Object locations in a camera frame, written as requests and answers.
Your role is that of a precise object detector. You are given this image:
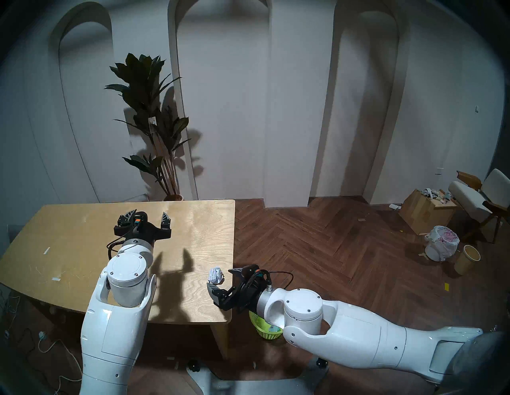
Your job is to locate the brown cardboard box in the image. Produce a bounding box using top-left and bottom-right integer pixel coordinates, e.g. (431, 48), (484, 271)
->
(398, 189), (459, 235)

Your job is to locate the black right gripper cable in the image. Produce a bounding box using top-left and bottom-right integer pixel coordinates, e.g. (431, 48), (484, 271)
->
(265, 271), (294, 289)

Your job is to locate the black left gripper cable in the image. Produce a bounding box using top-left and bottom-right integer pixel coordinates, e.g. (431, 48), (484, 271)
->
(107, 237), (128, 261)

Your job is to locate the beige paper bucket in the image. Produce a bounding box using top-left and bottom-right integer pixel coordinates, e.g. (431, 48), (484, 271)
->
(453, 244), (481, 276)

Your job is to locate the light wooden table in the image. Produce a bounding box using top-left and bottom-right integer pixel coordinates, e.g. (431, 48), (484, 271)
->
(0, 199), (236, 359)

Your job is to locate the white floor cable with plug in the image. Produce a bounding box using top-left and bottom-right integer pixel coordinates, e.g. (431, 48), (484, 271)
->
(37, 330), (82, 393)

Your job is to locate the grey metal robot base plate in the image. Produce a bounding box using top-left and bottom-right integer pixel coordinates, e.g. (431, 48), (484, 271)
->
(187, 358), (330, 395)

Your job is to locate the green plastic mesh basket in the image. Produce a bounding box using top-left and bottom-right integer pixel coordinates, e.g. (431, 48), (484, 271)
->
(249, 311), (284, 340)

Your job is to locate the black floor cable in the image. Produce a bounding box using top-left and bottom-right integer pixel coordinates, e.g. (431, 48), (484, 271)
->
(0, 291), (37, 359)

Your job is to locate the mixed trash pile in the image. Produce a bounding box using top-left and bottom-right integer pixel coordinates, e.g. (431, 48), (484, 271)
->
(420, 188), (453, 203)

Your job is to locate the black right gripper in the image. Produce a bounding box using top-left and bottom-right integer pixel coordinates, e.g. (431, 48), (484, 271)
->
(206, 265), (269, 313)

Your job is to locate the white cushioned wooden armchair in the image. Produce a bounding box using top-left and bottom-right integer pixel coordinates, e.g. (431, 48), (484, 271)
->
(448, 168), (510, 243)

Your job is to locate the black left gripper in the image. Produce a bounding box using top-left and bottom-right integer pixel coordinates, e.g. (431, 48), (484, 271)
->
(114, 209), (172, 250)

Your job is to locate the white bin with plastic bag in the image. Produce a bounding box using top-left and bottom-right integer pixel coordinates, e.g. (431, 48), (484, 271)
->
(424, 225), (460, 262)

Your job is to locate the tall dark green plant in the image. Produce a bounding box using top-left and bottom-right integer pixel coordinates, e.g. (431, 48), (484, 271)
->
(104, 53), (192, 199)

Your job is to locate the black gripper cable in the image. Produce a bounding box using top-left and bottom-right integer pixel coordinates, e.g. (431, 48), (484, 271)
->
(265, 271), (294, 289)
(107, 237), (128, 261)

